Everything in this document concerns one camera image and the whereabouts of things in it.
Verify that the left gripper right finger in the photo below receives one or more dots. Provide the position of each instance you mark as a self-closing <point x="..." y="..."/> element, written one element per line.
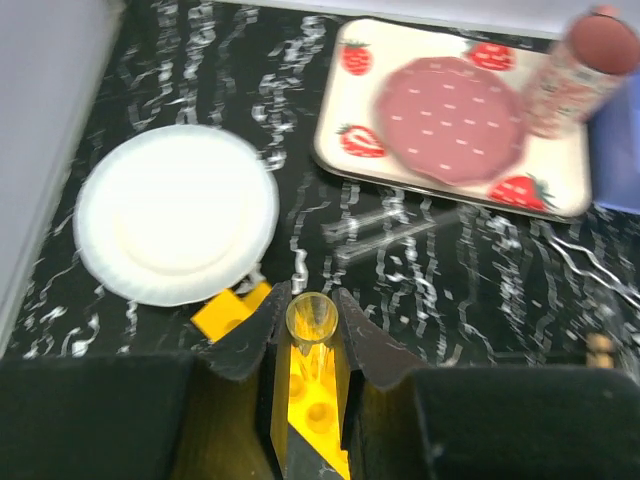
<point x="401" y="419"/>

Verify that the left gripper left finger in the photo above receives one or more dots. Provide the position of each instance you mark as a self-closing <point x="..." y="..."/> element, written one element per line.
<point x="160" y="416"/>

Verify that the glass test tube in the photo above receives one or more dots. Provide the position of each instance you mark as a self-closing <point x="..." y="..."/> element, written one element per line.
<point x="312" y="320"/>
<point x="360" y="237"/>

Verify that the yellow test tube rack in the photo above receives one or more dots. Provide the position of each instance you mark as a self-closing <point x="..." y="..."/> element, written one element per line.
<point x="312" y="410"/>

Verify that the wooden test tube clamp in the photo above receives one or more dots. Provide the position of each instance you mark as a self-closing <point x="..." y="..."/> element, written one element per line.
<point x="600" y="349"/>

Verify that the metal crucible tongs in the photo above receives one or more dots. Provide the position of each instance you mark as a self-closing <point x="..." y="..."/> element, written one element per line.
<point x="596" y="271"/>

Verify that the white paper plate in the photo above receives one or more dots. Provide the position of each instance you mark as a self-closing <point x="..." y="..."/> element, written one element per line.
<point x="175" y="215"/>

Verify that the strawberry pattern tray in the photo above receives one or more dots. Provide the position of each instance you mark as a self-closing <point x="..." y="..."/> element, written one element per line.
<point x="551" y="180"/>

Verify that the pink dotted plate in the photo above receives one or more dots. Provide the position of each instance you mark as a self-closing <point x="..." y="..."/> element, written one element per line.
<point x="450" y="121"/>

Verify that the blue plastic drawer box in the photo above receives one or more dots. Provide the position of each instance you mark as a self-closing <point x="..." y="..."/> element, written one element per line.
<point x="614" y="150"/>

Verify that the pink floral mug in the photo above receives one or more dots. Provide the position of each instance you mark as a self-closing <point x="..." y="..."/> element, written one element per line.
<point x="598" y="52"/>

